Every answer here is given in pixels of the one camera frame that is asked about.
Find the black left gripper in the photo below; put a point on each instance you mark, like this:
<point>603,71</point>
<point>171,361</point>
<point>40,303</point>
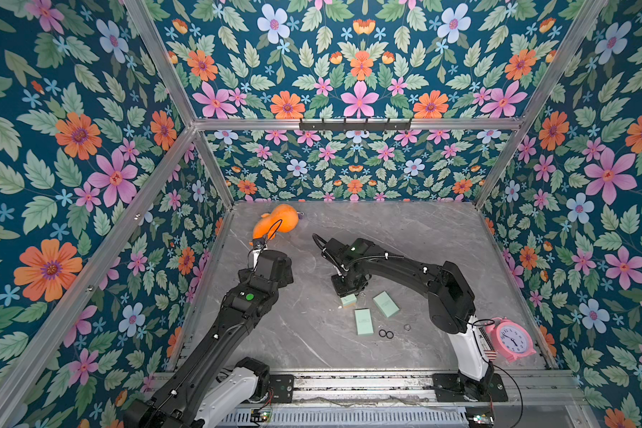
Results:
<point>285,269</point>

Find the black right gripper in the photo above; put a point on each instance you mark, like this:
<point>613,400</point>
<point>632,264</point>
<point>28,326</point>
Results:
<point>347,286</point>

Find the mint green box lid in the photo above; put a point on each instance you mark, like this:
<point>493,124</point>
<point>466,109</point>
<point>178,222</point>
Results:
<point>363,322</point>

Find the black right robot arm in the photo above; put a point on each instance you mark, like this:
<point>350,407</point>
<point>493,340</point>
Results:
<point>450,299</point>

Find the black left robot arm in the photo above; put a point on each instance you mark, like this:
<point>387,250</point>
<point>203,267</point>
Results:
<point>193,397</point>

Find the orange plush toy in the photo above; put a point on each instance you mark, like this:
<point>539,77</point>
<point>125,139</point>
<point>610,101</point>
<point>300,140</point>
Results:
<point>283,219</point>

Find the pink alarm clock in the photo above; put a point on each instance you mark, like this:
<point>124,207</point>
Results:
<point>511,341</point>

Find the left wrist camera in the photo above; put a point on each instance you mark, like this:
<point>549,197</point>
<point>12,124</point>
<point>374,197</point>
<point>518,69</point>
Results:
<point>259,246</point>

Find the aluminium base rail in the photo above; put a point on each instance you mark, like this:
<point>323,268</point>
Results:
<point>425,387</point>

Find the black hook rail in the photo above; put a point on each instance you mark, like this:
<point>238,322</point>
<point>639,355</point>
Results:
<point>341,125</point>

